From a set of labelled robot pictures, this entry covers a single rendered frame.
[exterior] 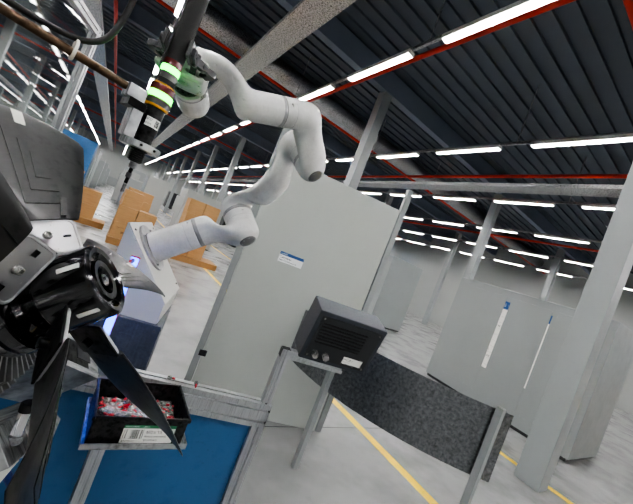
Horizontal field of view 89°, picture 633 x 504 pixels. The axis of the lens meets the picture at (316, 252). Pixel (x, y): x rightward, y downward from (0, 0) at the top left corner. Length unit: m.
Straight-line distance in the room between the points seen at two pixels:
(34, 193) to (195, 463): 0.94
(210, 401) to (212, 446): 0.17
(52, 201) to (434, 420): 2.05
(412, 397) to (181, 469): 1.36
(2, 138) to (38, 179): 0.08
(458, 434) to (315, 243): 1.56
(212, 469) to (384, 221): 2.13
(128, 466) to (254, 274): 1.56
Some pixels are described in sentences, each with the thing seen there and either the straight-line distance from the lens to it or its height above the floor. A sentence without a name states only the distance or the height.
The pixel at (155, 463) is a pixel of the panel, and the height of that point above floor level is 0.59.
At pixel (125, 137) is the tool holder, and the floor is 1.45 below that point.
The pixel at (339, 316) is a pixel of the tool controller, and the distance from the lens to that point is 1.09.
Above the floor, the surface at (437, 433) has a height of 0.68.
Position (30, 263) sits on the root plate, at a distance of 0.59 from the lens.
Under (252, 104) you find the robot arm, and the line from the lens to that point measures 1.00.
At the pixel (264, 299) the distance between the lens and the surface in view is 2.57.
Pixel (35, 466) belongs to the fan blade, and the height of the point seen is 1.13.
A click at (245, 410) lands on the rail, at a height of 0.83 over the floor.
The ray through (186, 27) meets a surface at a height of 1.68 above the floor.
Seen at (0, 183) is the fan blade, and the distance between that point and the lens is 0.53.
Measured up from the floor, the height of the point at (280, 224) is 1.51.
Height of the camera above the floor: 1.38
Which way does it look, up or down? 1 degrees up
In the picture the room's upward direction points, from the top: 21 degrees clockwise
